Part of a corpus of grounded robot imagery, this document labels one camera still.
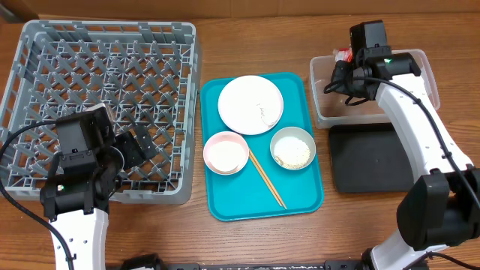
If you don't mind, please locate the red snack wrapper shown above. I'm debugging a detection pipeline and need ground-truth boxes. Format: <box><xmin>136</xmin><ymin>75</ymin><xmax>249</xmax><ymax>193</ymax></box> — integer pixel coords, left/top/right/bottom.
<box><xmin>333</xmin><ymin>48</ymin><xmax>353</xmax><ymax>62</ymax></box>

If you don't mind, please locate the white tissue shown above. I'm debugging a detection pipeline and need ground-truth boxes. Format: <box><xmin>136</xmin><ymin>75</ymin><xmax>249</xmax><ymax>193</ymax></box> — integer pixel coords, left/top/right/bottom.
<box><xmin>257</xmin><ymin>103</ymin><xmax>278</xmax><ymax>126</ymax></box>

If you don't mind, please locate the pink-white small bowl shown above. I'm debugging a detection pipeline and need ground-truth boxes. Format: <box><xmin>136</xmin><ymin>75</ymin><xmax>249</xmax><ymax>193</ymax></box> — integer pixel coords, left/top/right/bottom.
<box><xmin>202</xmin><ymin>131</ymin><xmax>250</xmax><ymax>176</ymax></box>

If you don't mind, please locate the wooden chopstick lower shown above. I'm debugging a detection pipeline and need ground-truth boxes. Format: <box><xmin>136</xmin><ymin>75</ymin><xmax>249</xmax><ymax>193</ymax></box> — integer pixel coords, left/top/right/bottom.
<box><xmin>248</xmin><ymin>153</ymin><xmax>284</xmax><ymax>208</ymax></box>

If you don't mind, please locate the white round plate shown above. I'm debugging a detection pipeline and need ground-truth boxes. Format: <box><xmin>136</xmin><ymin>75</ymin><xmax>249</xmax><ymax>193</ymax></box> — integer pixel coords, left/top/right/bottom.
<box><xmin>217</xmin><ymin>75</ymin><xmax>284</xmax><ymax>135</ymax></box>

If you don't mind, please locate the grey-green bowl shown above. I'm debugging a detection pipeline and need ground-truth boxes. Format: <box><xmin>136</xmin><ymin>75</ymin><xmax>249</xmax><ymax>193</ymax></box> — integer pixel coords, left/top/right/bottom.
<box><xmin>270</xmin><ymin>127</ymin><xmax>316</xmax><ymax>170</ymax></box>

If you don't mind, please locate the wooden chopstick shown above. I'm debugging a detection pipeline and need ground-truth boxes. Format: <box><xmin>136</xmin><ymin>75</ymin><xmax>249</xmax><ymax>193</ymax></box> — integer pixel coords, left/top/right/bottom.
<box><xmin>248</xmin><ymin>153</ymin><xmax>284</xmax><ymax>208</ymax></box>
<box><xmin>248</xmin><ymin>149</ymin><xmax>288</xmax><ymax>210</ymax></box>

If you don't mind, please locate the clear plastic bin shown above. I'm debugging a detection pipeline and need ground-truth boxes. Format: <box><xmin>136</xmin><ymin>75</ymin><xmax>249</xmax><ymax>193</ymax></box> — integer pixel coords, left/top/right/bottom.
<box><xmin>310</xmin><ymin>49</ymin><xmax>440</xmax><ymax>129</ymax></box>

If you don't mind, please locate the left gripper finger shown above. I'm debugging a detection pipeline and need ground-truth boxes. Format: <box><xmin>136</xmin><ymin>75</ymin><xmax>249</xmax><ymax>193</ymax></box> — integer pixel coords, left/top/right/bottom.
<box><xmin>114</xmin><ymin>132</ymin><xmax>146</xmax><ymax>170</ymax></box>
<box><xmin>133</xmin><ymin>125</ymin><xmax>157</xmax><ymax>159</ymax></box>

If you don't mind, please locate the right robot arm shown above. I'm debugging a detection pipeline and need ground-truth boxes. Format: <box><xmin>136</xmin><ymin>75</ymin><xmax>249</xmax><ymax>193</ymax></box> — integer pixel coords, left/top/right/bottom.
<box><xmin>324</xmin><ymin>52</ymin><xmax>479</xmax><ymax>269</ymax></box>

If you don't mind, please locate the wooden chopstick upper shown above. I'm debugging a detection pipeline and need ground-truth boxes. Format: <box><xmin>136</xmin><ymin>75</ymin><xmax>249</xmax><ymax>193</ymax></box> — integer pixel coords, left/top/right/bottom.
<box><xmin>248</xmin><ymin>149</ymin><xmax>288</xmax><ymax>210</ymax></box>

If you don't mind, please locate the pile of white rice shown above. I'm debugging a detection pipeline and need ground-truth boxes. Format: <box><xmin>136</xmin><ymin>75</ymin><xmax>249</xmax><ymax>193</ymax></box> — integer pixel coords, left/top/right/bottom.
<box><xmin>274</xmin><ymin>136</ymin><xmax>311</xmax><ymax>170</ymax></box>

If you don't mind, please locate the teal plastic tray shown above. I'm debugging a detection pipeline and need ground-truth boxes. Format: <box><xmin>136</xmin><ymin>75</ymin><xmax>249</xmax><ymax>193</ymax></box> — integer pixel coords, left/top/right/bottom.
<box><xmin>205</xmin><ymin>72</ymin><xmax>324</xmax><ymax>221</ymax></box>

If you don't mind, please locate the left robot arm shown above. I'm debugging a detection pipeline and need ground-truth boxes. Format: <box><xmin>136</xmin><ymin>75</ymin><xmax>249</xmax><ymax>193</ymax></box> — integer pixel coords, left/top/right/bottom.
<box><xmin>40</xmin><ymin>121</ymin><xmax>156</xmax><ymax>269</ymax></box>

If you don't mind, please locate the grey dishwasher rack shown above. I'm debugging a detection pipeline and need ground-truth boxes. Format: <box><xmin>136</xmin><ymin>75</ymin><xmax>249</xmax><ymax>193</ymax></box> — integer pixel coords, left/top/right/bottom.
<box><xmin>1</xmin><ymin>20</ymin><xmax>201</xmax><ymax>205</ymax></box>

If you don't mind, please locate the black rectangular tray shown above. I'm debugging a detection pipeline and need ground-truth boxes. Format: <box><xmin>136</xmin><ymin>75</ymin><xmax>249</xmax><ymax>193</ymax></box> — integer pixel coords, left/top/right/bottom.
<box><xmin>328</xmin><ymin>123</ymin><xmax>414</xmax><ymax>194</ymax></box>

